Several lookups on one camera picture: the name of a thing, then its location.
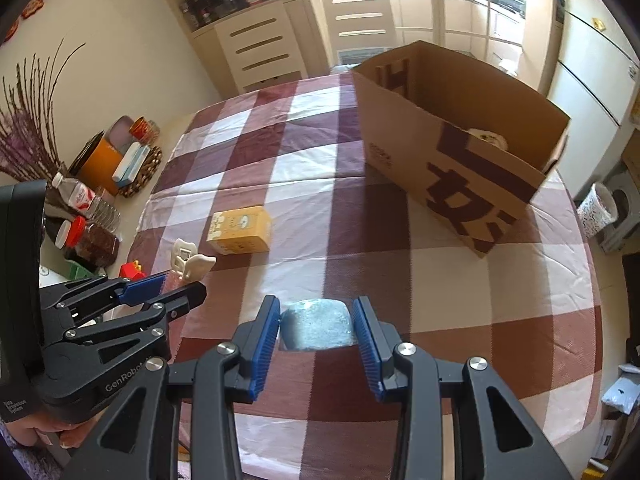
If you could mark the grey plastic stool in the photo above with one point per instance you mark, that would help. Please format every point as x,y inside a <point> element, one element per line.
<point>622,210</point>

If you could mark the white refrigerator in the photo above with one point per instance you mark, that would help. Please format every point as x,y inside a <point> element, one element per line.
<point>595,60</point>

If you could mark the jar with red lid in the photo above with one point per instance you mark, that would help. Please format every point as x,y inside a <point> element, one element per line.
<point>97,245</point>

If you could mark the green plastic clip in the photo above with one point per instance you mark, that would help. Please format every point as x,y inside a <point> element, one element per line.
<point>80,271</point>

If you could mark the blue white tube box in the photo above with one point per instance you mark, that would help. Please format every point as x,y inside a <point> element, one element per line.
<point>131,162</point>

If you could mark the patterned white trash bin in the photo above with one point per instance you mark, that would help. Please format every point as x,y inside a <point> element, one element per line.
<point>597,210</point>

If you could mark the yellow carton box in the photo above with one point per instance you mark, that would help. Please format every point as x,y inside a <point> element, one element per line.
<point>240,232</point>

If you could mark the teal triangular sponge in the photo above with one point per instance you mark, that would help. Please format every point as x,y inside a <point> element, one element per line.
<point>317,325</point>

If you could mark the dried purple branches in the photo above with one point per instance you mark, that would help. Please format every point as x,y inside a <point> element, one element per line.
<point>25,135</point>

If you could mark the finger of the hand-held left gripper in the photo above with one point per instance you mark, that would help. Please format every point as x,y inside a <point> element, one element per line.
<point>145,289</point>
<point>170,305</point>

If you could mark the red tin can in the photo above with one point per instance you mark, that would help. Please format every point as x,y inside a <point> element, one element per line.
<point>142,129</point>

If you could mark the grey pink tin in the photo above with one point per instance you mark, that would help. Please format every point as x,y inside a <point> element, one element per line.
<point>120,132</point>

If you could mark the brown cardboard box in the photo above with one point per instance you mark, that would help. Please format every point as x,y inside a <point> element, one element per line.
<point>415,150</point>

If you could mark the red toy meal box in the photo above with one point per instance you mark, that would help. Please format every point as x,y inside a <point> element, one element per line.
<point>132,271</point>

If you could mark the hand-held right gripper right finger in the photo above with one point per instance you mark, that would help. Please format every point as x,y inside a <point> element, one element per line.
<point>369,347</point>

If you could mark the grey mailer bags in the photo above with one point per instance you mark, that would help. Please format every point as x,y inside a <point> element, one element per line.
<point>622,390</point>

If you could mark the cream slatted chair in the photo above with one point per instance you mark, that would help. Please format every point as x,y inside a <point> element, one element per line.
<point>357,20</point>
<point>260,50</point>

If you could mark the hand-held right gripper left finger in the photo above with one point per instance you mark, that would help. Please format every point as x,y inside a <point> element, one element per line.
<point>264,347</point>

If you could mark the plastic water bottle red label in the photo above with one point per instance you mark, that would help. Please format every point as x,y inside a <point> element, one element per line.
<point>80,195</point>

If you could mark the woven wooden trivet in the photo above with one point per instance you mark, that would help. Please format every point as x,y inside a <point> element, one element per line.
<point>147,170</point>

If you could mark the white plush toy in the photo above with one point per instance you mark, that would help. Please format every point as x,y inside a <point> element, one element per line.
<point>487,139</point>

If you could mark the dark bottle white cap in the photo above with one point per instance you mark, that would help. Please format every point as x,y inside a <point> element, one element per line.
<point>62,235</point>

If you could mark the purple white checked tablecloth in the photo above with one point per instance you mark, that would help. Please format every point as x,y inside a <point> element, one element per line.
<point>425,310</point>

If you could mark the person's left hand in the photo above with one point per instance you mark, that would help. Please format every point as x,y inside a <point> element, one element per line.
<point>40,430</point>

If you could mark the orange box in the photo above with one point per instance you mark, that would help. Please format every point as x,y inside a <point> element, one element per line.
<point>100,165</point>

